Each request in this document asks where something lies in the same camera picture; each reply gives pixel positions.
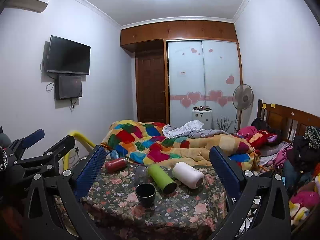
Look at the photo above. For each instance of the lime green thermos bottle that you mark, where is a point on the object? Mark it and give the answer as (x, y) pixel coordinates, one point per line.
(162, 179)

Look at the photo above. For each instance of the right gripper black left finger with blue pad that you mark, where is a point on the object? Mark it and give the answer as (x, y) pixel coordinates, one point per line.
(53, 208)

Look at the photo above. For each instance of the standing electric fan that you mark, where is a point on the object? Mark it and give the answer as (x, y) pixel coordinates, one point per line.
(242, 99)

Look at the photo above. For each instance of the wall mounted black television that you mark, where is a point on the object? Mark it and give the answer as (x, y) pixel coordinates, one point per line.
(67, 57)

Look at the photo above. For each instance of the pink clothing pile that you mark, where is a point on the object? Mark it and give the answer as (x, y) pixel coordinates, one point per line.
(247, 131)

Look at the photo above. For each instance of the yellow plush toy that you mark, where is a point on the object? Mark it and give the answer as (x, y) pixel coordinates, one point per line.
(299, 211)

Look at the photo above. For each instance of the white thermos bottle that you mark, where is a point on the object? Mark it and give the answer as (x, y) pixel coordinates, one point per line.
(188, 175)

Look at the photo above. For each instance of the wooden headboard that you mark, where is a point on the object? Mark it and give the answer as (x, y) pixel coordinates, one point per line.
(291, 122)

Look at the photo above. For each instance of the red plush toy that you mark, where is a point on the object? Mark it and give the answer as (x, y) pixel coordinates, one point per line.
(261, 138)

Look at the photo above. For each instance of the red thermos bottle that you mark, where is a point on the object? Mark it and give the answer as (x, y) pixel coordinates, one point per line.
(115, 165)

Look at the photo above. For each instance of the white small cabinet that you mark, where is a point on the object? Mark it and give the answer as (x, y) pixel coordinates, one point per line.
(203, 114)

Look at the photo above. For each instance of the dark green ceramic cup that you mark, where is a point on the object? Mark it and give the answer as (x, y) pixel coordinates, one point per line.
(145, 193)

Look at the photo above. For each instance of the colourful patchwork blanket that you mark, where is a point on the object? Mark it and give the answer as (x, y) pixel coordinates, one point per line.
(144, 143)

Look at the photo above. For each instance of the white grey crumpled sheet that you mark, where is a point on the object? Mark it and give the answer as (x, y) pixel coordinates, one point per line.
(192, 129)

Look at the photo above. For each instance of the brown wooden door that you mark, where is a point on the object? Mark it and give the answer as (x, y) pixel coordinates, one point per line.
(150, 86)

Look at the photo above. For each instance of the frosted wardrobe with hearts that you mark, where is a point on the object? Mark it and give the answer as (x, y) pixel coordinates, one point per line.
(203, 73)

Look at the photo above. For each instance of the floral green bedspread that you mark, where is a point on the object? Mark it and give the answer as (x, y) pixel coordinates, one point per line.
(185, 214)

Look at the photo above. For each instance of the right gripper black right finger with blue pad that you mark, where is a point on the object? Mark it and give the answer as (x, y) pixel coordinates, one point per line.
(259, 206)

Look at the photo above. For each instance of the clear glass tumbler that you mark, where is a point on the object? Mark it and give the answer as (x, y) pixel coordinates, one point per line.
(141, 175)

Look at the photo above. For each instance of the small black wall monitor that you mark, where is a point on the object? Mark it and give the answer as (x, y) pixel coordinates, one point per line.
(68, 87)

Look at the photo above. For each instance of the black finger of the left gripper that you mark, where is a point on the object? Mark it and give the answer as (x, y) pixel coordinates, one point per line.
(17, 173)

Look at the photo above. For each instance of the yellow foam padded rail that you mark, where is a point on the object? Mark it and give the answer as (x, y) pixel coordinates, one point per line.
(73, 156)

